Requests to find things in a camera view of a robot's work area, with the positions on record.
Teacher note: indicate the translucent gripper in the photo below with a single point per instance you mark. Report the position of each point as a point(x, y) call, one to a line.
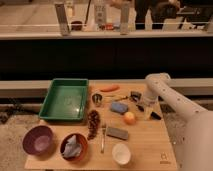
point(148, 109)

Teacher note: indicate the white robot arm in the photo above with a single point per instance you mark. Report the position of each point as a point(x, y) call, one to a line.
point(198, 136)

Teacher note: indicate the green plastic tray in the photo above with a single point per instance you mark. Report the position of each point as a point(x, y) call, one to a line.
point(65, 100)

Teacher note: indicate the orange fruit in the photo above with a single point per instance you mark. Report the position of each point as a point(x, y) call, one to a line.
point(129, 118)

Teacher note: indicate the blue sponge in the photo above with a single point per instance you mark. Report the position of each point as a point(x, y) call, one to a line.
point(118, 107)

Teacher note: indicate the orange carrot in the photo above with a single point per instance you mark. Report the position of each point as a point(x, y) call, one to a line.
point(110, 88)

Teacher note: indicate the grey sponge block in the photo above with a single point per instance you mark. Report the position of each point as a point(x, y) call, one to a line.
point(117, 133)

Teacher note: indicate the metal fork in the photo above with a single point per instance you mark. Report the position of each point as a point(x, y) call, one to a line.
point(104, 126)

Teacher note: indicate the metal measuring cup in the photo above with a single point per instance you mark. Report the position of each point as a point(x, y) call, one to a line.
point(98, 99)

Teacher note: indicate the white small bowl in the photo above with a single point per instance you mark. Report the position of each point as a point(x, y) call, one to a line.
point(121, 154)

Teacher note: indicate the red bowl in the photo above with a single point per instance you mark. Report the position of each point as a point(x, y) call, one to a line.
point(80, 139)

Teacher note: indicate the grey crumpled cloth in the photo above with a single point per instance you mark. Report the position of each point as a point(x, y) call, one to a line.
point(72, 148)

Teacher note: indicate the person in dark clothes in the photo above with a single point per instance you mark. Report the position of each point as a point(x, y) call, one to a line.
point(157, 9)

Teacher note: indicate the dark red cup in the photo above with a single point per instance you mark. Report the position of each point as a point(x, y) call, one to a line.
point(76, 25)

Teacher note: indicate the purple bowl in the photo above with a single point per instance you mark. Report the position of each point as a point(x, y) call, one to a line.
point(38, 140)

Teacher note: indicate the grey metal post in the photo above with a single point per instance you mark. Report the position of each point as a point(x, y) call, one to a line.
point(125, 7)
point(62, 19)

